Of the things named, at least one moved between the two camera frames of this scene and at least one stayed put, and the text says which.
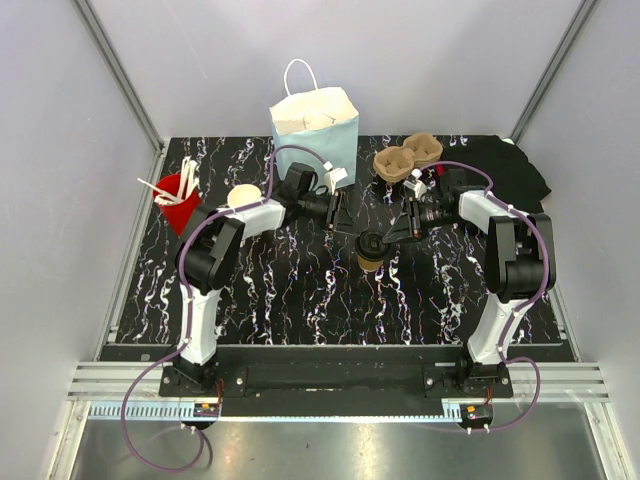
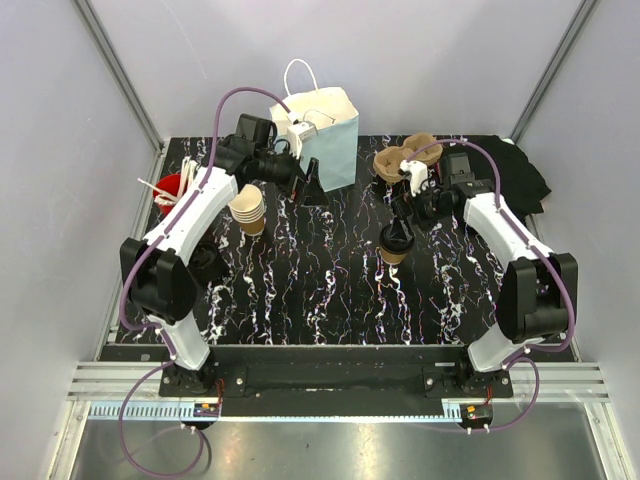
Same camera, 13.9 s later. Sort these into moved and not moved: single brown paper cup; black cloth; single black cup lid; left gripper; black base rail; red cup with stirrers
Moved: left gripper; single black cup lid; single brown paper cup
Not moved: black cloth; red cup with stirrers; black base rail
